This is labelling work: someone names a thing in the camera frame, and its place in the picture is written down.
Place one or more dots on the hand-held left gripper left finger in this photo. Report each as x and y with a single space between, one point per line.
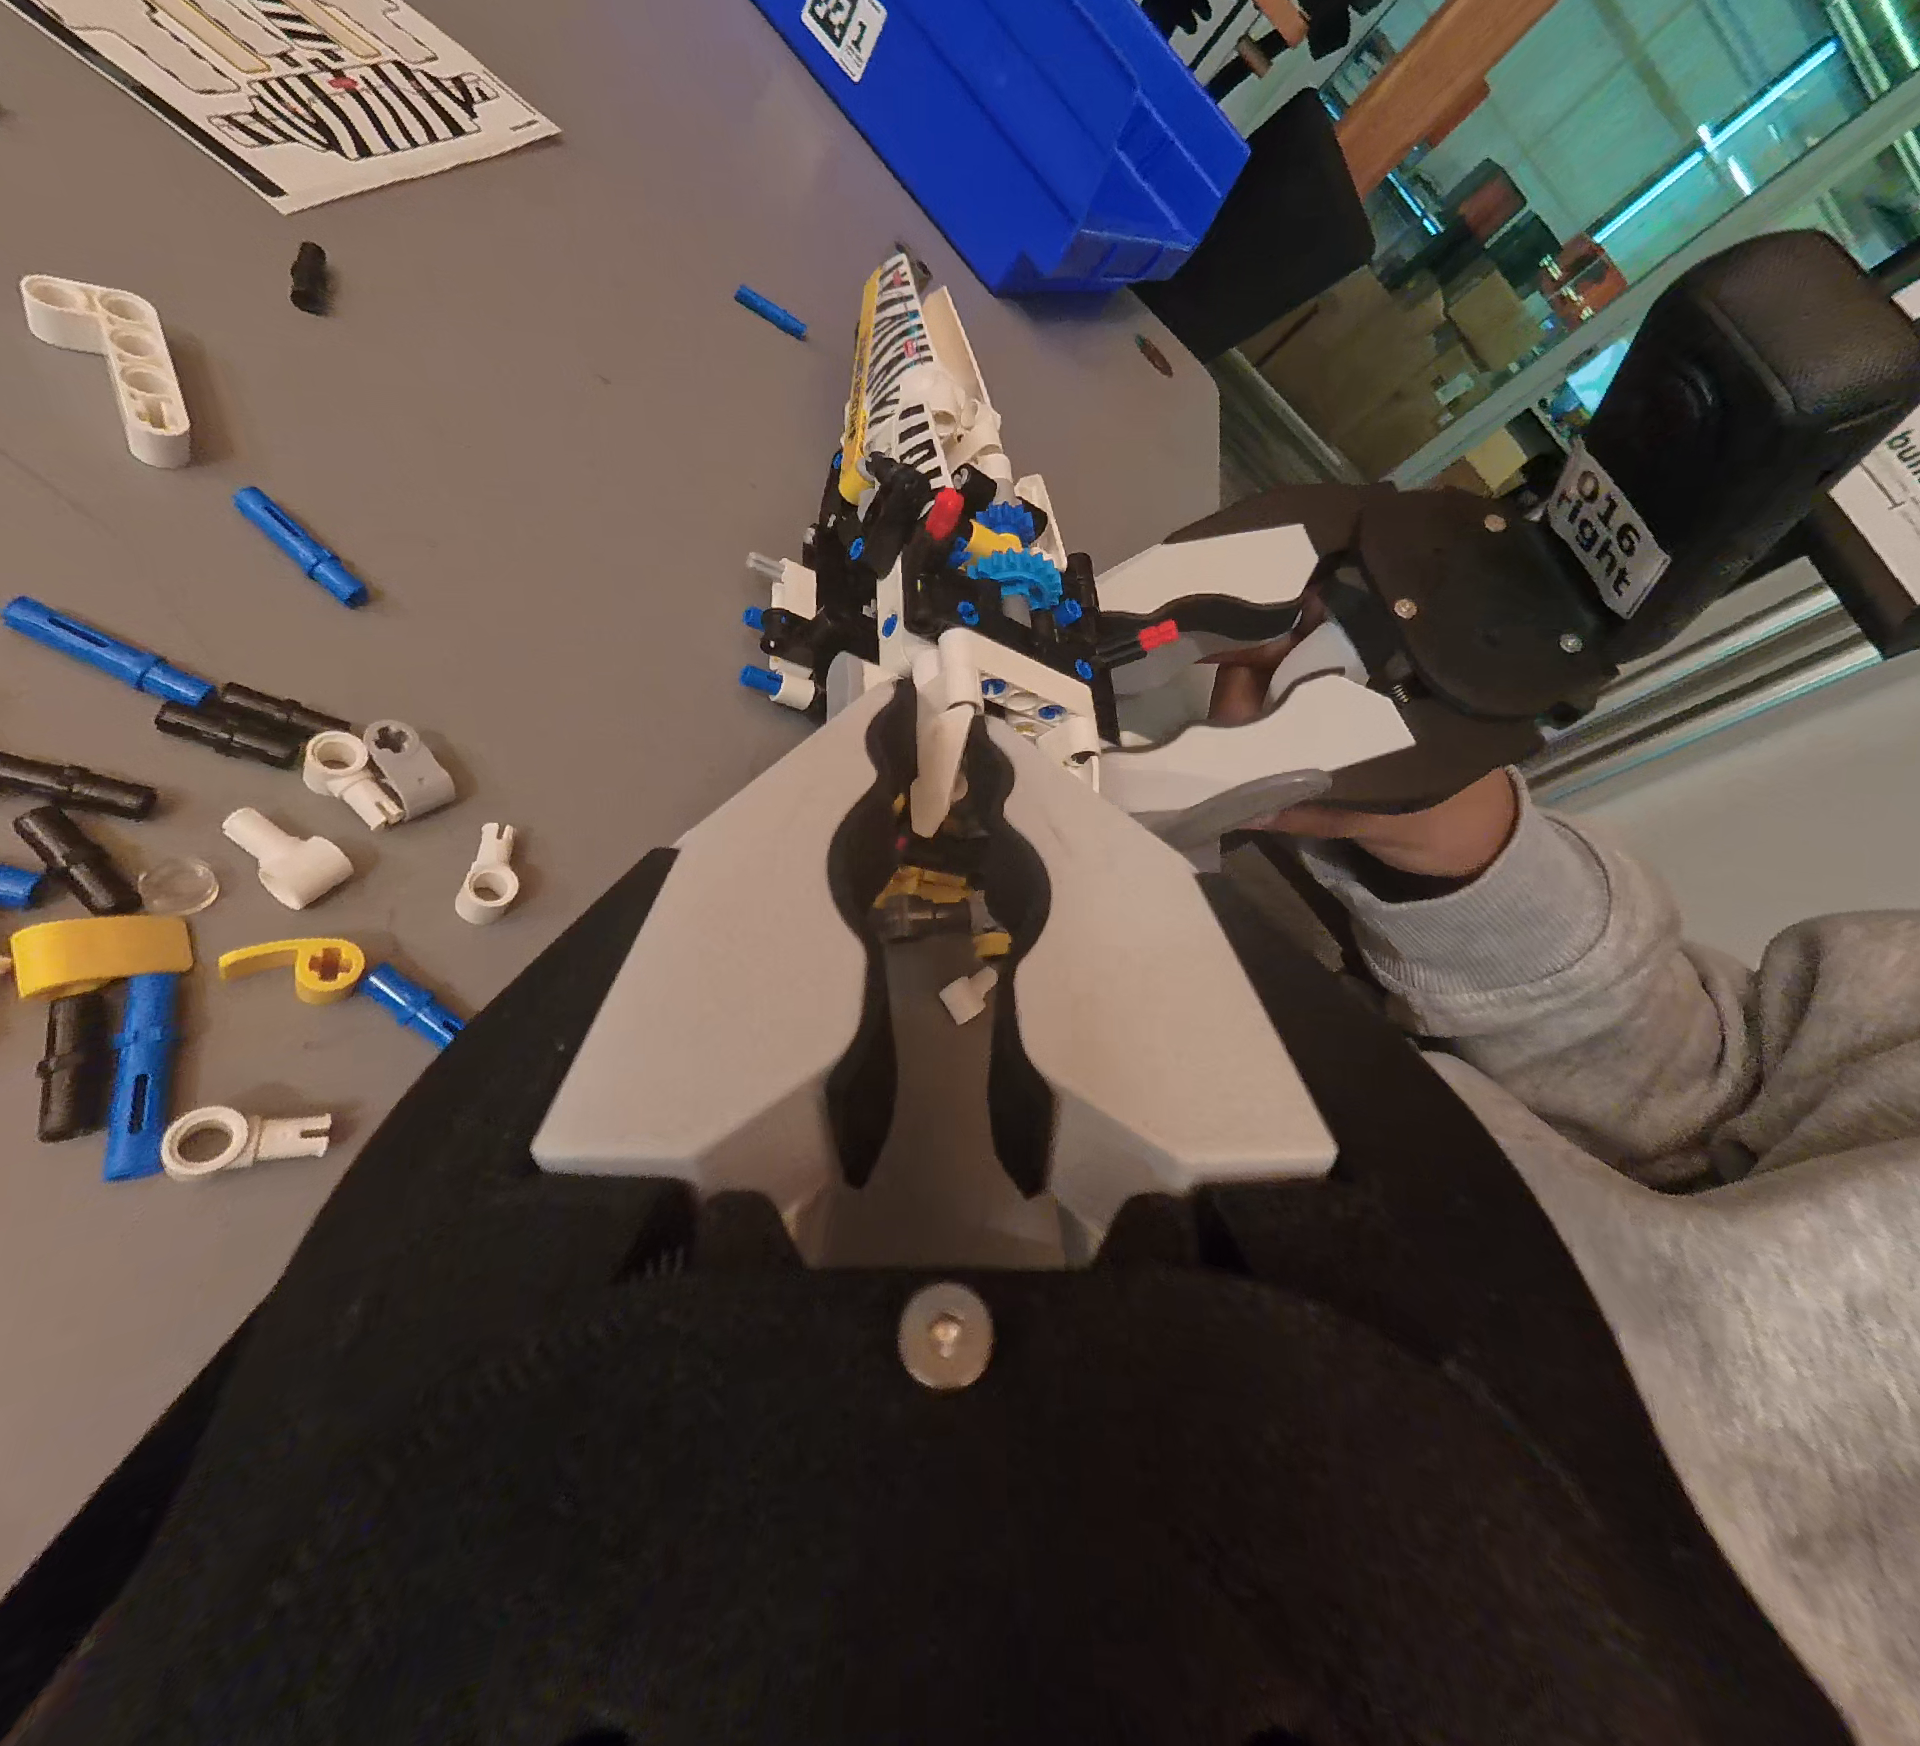
691 1027

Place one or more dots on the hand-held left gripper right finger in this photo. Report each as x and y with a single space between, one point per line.
1185 1041

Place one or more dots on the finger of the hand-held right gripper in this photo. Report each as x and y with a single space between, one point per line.
1290 735
1214 569

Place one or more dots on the zebra striped lego model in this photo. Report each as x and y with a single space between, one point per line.
914 397

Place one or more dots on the person's right forearm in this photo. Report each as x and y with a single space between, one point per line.
1575 996

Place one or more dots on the white elbow lego piece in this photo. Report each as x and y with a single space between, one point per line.
292 861

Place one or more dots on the tiny white lego piece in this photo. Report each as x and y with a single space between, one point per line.
968 996

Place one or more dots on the small white lego connector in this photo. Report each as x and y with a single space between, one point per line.
488 885

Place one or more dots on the blue short lego pin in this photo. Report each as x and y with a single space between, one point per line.
413 1005

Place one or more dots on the grey lego connector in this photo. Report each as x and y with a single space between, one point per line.
413 771

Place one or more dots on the yellow hooked lego piece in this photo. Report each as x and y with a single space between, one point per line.
315 974

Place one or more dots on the white round lego connector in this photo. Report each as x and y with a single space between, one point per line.
343 771

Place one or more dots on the white lego connector with axle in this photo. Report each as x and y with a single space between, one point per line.
210 1143

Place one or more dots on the black long lego pin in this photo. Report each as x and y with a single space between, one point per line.
224 737
284 715

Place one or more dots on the small blue lego pin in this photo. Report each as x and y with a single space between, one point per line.
770 308

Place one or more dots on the clear round lego piece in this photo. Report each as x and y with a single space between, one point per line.
181 885

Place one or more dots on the blue lego beam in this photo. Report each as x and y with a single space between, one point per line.
142 1078

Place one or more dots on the yellow curved lego panel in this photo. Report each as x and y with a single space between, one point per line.
90 950

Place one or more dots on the black lego connector pin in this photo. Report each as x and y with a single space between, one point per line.
73 1064

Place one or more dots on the black thick lego pin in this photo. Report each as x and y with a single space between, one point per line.
75 861

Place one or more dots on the blue lego piece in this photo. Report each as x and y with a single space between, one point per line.
18 885

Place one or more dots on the black short lego pin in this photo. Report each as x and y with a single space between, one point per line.
308 276

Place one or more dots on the white angled lego beam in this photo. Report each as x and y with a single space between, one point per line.
129 380

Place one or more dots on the person's right hand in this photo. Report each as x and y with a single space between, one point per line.
1425 838

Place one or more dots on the stack of cardboard boxes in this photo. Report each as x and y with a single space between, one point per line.
1395 410

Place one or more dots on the white sign board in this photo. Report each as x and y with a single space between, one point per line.
1899 486

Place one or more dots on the blue plastic bin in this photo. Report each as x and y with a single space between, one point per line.
974 50

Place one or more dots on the person's grey clothed body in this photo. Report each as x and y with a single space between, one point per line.
1771 1401

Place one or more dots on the zebra striped sticker sheet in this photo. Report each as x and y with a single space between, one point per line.
224 21

